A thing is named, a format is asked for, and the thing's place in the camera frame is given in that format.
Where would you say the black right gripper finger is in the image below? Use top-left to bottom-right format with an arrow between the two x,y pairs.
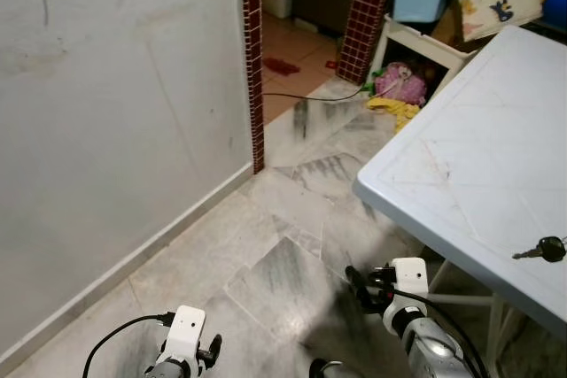
345,265 -> 371,312

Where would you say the black robot foot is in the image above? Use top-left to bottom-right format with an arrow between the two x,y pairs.
308,358 -> 345,378

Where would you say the light grey plastic table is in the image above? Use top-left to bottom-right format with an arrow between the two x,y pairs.
353,25 -> 567,336

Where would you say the yellow crumpled cloth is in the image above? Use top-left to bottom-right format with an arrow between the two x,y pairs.
366,96 -> 421,133

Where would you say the black-headed key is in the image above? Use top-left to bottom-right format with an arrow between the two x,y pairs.
511,235 -> 567,264

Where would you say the pink crumpled cloth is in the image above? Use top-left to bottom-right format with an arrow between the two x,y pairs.
373,62 -> 429,105

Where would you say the red floor rag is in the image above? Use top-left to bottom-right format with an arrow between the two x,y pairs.
265,57 -> 301,77

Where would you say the red tiled pillar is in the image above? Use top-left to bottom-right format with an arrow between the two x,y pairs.
336,0 -> 401,86

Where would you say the white storage container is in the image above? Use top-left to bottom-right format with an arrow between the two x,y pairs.
262,0 -> 294,19

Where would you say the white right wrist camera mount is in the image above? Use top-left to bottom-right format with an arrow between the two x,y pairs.
390,258 -> 431,336

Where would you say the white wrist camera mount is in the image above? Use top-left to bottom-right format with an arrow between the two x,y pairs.
390,258 -> 431,336
167,305 -> 207,363

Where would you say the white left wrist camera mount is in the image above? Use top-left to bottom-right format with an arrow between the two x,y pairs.
167,305 -> 207,363

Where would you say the white table leg frame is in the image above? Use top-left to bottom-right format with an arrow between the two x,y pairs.
423,258 -> 532,378

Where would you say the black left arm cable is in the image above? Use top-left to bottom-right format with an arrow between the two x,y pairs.
82,312 -> 175,378

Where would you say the thin black floor cable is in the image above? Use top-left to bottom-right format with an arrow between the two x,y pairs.
263,84 -> 375,104

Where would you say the red tiled wall edge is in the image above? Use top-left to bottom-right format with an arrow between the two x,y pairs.
239,0 -> 266,174

